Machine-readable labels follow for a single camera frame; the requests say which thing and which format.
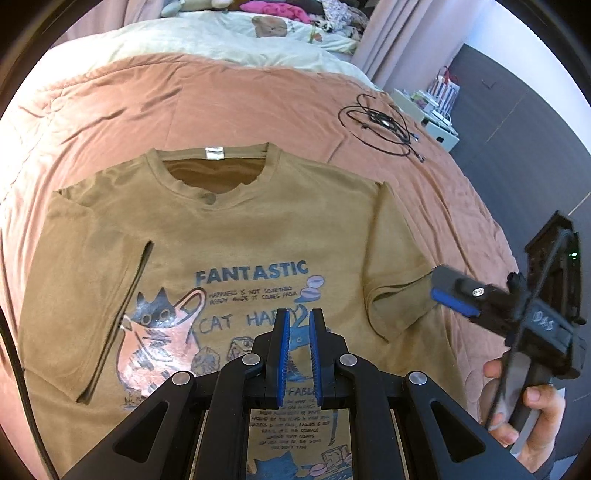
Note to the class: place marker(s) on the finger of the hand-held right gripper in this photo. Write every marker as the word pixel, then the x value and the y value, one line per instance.
pixel 445 295

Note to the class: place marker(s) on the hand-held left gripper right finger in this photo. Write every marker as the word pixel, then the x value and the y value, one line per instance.
pixel 317 360

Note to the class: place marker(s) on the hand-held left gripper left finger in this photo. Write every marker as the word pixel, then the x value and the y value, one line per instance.
pixel 280 360

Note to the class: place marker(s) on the olive cat print t-shirt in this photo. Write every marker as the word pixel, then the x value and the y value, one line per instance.
pixel 277 221

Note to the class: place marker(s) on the person's right hand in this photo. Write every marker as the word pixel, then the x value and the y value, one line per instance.
pixel 545 415

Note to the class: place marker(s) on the white storage box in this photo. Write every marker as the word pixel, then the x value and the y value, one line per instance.
pixel 441 134

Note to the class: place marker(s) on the white bedside shelf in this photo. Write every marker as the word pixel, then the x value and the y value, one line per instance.
pixel 408 104

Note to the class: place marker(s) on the striped gift bag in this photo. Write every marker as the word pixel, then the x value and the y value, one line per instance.
pixel 443 92

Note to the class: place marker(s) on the pink curtain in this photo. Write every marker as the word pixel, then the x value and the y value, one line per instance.
pixel 136 7
pixel 401 41

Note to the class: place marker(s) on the salmon pink bed sheet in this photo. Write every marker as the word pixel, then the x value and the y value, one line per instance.
pixel 138 101

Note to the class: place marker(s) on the floral print garment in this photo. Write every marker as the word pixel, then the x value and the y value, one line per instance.
pixel 344 9

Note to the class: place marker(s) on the cream bear print duvet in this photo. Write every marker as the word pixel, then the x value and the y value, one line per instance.
pixel 184 41

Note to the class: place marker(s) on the bright pink garment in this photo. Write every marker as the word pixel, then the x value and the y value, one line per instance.
pixel 272 9

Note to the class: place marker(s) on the grey plush toy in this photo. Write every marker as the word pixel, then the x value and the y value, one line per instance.
pixel 194 5

